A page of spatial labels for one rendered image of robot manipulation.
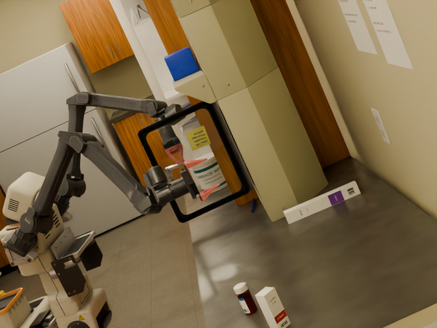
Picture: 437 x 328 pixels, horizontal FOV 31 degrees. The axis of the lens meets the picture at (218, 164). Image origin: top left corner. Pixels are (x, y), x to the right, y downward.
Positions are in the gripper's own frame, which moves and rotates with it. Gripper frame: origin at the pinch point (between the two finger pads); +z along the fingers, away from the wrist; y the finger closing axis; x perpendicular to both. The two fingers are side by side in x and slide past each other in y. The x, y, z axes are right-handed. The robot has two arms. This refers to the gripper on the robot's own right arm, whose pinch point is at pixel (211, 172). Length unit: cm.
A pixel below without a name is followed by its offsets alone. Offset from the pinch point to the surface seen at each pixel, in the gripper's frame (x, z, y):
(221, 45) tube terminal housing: 6.8, 21.3, 36.3
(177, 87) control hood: 7.1, 2.1, 29.8
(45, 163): 498, -150, -11
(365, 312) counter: -84, 20, -31
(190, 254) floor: 325, -49, -106
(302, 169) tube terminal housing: 15.6, 29.2, -15.8
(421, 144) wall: -56, 55, -8
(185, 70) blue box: 26.8, 6.7, 33.0
